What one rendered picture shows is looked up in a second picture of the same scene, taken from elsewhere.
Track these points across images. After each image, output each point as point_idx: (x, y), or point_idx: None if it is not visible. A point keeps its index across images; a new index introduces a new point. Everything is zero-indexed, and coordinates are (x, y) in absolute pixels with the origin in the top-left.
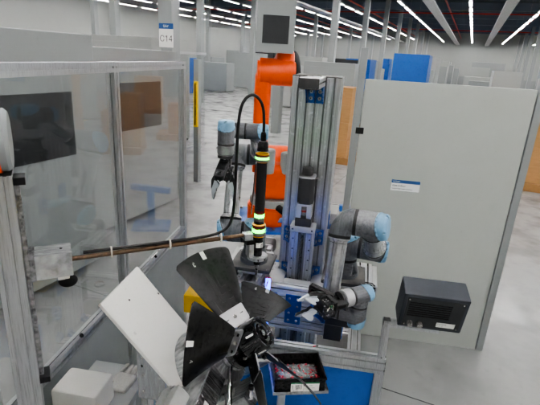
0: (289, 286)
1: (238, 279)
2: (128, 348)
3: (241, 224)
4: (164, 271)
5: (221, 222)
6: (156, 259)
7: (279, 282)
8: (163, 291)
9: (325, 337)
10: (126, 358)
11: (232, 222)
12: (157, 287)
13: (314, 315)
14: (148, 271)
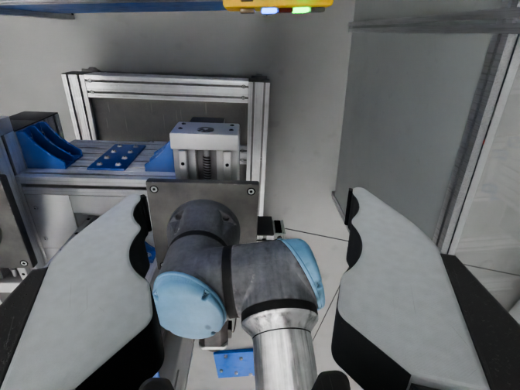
0: (110, 179)
1: (225, 152)
2: (420, 15)
3: (232, 291)
4: (413, 213)
5: (305, 283)
6: (452, 197)
7: (139, 190)
8: (396, 187)
9: (52, 113)
10: (414, 6)
11: (263, 288)
12: (412, 172)
13: (66, 143)
14: (460, 148)
